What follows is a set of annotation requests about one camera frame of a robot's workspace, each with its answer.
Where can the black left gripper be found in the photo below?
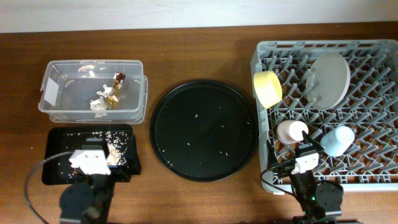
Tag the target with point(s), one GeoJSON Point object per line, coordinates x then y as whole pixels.
{"type": "Point", "coordinates": [101, 179]}

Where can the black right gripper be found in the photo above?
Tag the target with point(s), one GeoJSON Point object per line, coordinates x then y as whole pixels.
{"type": "Point", "coordinates": [300, 177]}

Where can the pink plastic cup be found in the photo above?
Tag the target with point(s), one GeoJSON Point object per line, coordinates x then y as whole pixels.
{"type": "Point", "coordinates": [290, 131]}

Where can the light blue plastic cup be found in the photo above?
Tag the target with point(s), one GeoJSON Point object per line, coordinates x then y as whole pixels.
{"type": "Point", "coordinates": [337, 141]}

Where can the yellow bowl with food scraps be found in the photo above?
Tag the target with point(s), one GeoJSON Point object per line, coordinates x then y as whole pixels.
{"type": "Point", "coordinates": [267, 88]}

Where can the white tissue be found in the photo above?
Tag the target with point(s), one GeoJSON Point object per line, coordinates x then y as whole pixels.
{"type": "Point", "coordinates": [99, 105]}

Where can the grey round plate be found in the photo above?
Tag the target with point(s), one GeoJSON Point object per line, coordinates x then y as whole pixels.
{"type": "Point", "coordinates": [328, 81]}

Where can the gold brown snack wrapper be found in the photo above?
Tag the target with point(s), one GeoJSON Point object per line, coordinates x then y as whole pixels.
{"type": "Point", "coordinates": [112, 100]}

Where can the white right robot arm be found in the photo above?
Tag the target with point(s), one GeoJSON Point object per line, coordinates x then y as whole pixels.
{"type": "Point", "coordinates": [320, 200]}

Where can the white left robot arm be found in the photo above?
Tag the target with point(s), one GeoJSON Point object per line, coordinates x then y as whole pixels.
{"type": "Point", "coordinates": [89, 200]}

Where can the grey plastic dishwasher rack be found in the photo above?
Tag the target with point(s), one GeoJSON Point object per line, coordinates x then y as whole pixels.
{"type": "Point", "coordinates": [369, 108]}

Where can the pile of food scraps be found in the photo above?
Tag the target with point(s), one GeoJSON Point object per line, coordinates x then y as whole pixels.
{"type": "Point", "coordinates": [113, 156]}

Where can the black rectangular tray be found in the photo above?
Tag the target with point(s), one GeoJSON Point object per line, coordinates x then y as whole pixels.
{"type": "Point", "coordinates": [69, 139]}

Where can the black object at bottom edge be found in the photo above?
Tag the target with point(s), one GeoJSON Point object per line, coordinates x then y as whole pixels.
{"type": "Point", "coordinates": [304, 220]}

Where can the round black serving tray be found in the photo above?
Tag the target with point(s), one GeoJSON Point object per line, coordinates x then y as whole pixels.
{"type": "Point", "coordinates": [203, 130]}

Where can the clear plastic bin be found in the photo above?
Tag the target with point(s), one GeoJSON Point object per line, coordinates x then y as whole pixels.
{"type": "Point", "coordinates": [68, 86]}

